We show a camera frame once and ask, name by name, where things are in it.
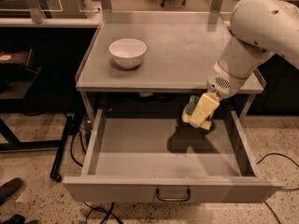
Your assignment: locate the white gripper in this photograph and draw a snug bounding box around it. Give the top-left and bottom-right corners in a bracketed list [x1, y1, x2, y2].
[185, 63, 246, 131]

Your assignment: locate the black cable under cart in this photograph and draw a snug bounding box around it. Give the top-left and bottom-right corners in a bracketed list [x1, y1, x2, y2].
[69, 126, 92, 168]

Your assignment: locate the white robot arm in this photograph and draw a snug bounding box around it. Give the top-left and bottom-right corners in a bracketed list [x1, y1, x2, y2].
[182, 0, 299, 130]

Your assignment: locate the black drawer handle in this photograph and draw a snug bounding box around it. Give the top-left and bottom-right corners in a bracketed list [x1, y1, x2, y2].
[155, 189, 192, 203]

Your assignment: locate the grey metal cabinet table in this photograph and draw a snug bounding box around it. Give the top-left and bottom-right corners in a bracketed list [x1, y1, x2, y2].
[76, 0, 231, 120]

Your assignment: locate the black floor cable bottom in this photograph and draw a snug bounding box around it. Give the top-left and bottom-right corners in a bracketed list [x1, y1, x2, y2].
[83, 202, 125, 224]

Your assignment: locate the black floor cable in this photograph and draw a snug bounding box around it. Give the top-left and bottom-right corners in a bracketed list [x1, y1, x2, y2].
[256, 152, 299, 224]
[83, 202, 125, 224]

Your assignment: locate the white horizontal rail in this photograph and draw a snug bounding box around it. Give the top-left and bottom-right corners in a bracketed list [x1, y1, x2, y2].
[0, 18, 100, 28]

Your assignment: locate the black shoe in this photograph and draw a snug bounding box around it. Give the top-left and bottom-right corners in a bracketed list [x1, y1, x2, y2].
[0, 177, 24, 204]

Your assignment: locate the open grey top drawer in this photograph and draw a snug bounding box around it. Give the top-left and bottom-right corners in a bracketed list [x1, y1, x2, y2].
[63, 111, 282, 203]

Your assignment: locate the white ceramic bowl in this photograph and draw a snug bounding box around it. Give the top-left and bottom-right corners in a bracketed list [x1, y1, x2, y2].
[109, 38, 147, 69]

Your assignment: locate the green and yellow sponge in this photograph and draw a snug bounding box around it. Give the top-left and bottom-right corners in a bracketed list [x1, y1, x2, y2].
[182, 95, 199, 122]

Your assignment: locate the black floor cable right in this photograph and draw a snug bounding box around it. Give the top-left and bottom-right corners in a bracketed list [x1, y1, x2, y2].
[256, 152, 299, 224]

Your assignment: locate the black side cart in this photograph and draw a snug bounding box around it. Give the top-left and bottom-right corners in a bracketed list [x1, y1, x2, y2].
[0, 49, 73, 183]

